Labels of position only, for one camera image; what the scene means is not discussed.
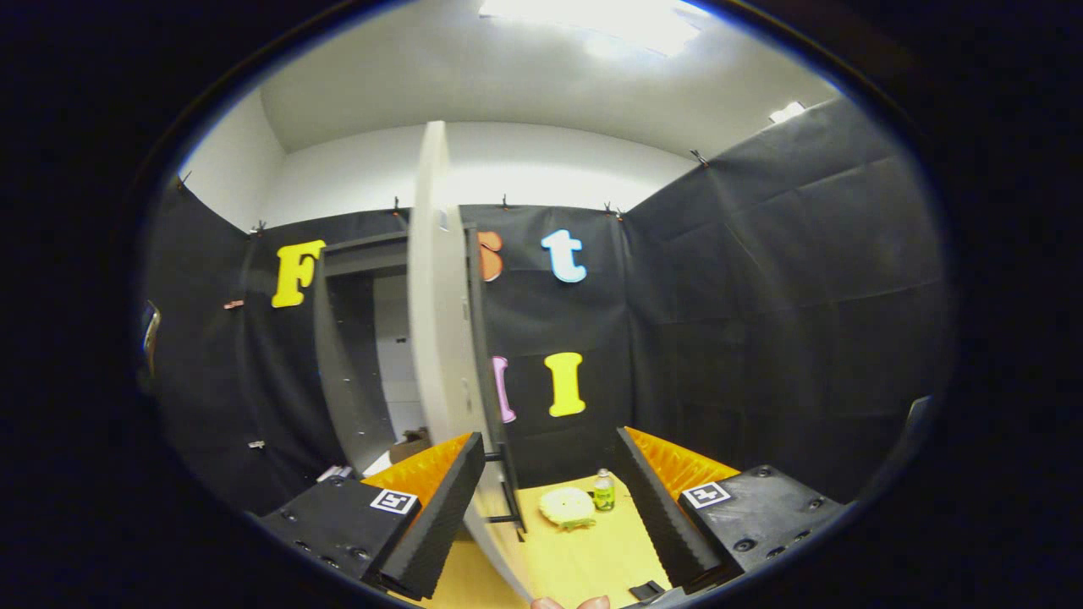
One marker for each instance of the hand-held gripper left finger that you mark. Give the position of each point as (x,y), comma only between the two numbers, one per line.
(440,516)

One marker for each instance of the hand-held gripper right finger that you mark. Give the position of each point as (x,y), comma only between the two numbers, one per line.
(656,516)

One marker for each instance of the brown fluffy shoe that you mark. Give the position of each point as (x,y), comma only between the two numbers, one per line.
(410,444)

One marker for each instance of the grey shoe cabinet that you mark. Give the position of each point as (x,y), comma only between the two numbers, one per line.
(347,381)

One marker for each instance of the beige shoe cabinet door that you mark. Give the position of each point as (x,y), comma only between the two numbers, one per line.
(436,338)

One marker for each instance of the green drink bottle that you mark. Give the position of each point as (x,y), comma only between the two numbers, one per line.
(603,491)

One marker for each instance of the small black object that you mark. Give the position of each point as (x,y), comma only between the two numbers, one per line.
(647,589)

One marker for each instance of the pale yellow round object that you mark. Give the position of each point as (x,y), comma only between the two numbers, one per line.
(567,507)

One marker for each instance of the white cover book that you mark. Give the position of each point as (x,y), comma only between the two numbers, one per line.
(334,472)

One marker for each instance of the black backdrop cloth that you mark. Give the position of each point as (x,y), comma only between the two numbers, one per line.
(761,338)

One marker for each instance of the small ceiling light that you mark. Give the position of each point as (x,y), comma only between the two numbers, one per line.
(787,112)

